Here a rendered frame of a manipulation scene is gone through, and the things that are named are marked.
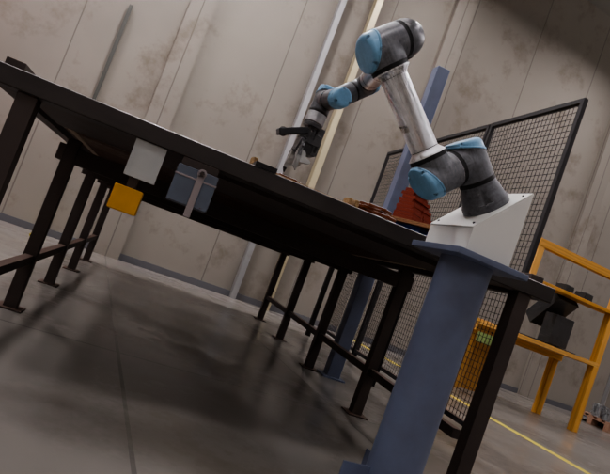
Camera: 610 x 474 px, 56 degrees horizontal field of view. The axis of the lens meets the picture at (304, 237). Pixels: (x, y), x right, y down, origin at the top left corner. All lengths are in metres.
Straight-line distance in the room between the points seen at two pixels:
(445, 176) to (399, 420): 0.75
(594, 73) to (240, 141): 5.98
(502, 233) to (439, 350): 0.40
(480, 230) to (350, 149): 6.23
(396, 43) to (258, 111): 5.86
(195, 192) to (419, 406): 0.96
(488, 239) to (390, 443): 0.68
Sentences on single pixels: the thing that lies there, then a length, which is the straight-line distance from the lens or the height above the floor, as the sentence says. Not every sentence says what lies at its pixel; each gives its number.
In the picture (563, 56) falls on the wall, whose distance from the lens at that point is 10.23.
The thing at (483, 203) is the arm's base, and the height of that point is 1.03.
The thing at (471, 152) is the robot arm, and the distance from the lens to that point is 1.83.
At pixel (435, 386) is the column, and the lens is 1.82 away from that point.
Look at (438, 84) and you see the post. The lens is 4.44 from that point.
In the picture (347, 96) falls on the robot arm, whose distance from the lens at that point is 2.09.
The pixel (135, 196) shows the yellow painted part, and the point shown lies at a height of 0.68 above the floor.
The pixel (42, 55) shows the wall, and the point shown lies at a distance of 7.39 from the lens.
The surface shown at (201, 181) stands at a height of 0.80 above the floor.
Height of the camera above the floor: 0.64
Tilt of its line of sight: 3 degrees up
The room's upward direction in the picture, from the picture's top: 20 degrees clockwise
